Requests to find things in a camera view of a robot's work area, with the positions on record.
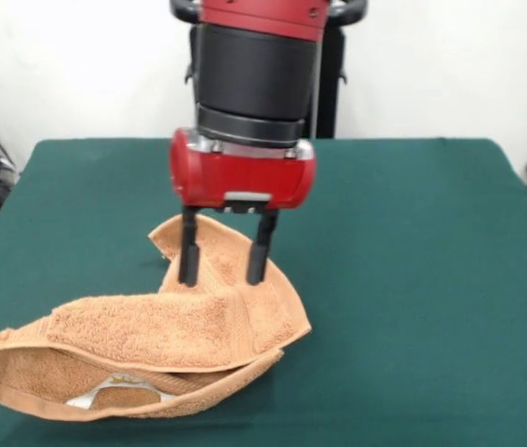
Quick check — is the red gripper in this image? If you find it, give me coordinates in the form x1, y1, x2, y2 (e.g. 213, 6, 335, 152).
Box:
169, 127, 319, 288

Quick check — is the tan terry towel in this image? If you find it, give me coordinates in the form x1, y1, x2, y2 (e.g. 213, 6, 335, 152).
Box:
0, 213, 314, 423

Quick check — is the dark green table cloth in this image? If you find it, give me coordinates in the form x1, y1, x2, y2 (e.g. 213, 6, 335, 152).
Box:
0, 136, 527, 447

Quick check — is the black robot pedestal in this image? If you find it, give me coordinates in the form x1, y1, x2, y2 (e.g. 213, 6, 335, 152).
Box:
169, 0, 368, 141

